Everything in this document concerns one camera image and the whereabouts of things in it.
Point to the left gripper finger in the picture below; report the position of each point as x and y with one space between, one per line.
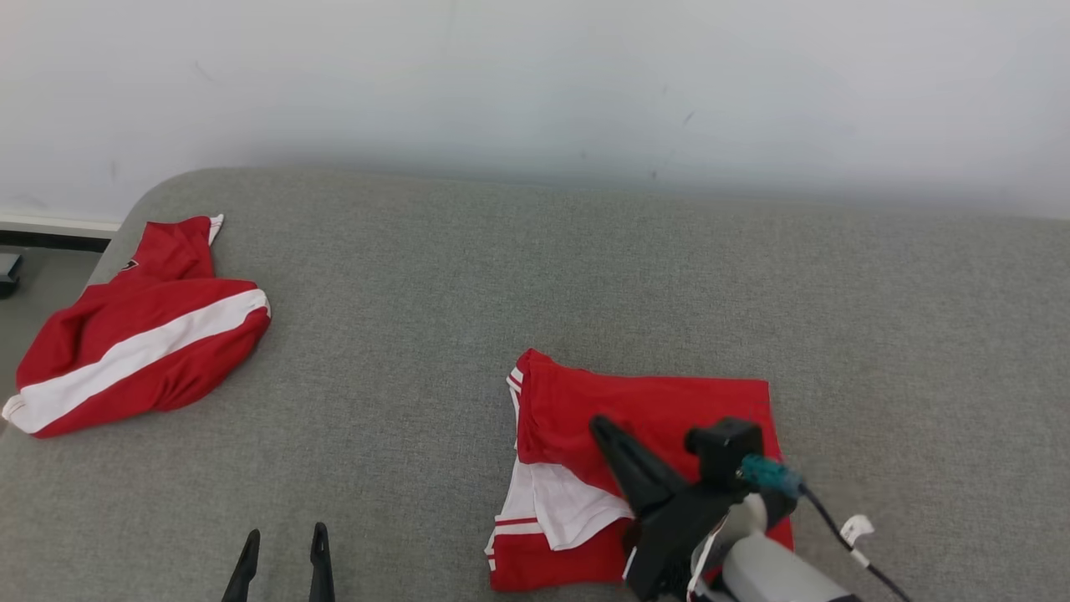
321 573
242 577

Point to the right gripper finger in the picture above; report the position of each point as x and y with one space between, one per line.
639 481

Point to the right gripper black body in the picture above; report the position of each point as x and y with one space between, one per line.
669 543

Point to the red jersey with white trim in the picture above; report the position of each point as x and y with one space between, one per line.
652 401

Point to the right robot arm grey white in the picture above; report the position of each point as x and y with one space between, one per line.
769 573

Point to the dark grey floor box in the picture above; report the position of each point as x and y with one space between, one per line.
8 276

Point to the white baseboard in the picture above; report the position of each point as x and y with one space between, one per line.
50 224

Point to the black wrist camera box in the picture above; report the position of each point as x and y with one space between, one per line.
723 447

